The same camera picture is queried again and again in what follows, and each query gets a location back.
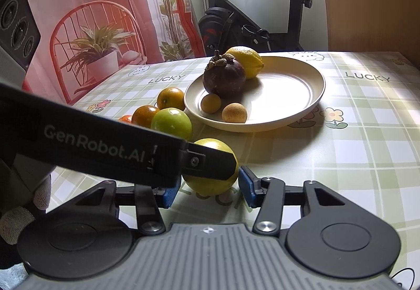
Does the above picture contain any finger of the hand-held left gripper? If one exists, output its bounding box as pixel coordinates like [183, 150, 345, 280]
[180, 142, 239, 183]

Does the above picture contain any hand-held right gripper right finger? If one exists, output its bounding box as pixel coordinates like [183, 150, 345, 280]
[238, 165, 345, 236]

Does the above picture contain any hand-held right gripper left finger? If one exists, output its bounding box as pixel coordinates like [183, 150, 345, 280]
[74, 178, 182, 235]

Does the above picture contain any large yellow-green round fruit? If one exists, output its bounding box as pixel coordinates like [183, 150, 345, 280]
[181, 138, 239, 196]

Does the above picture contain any brown longan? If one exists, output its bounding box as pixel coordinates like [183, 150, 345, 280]
[222, 103, 247, 124]
[201, 93, 222, 113]

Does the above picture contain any small green round fruit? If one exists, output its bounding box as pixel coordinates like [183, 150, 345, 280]
[151, 108, 193, 141]

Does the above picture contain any dark purple mangosteen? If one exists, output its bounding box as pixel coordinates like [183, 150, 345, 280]
[202, 50, 246, 99]

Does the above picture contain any cream round plate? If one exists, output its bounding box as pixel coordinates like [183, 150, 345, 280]
[183, 55, 326, 133]

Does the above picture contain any yellow lemon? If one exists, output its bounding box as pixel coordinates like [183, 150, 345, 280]
[225, 46, 265, 80]

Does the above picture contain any person's left hand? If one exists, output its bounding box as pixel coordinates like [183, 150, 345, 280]
[0, 177, 52, 245]

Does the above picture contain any checked bunny tablecloth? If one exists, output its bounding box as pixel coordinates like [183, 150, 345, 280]
[46, 51, 420, 287]

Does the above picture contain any black exercise bike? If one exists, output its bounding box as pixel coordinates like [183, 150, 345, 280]
[179, 0, 324, 56]

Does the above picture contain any printed wall tapestry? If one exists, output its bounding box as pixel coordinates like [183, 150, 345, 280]
[0, 0, 197, 107]

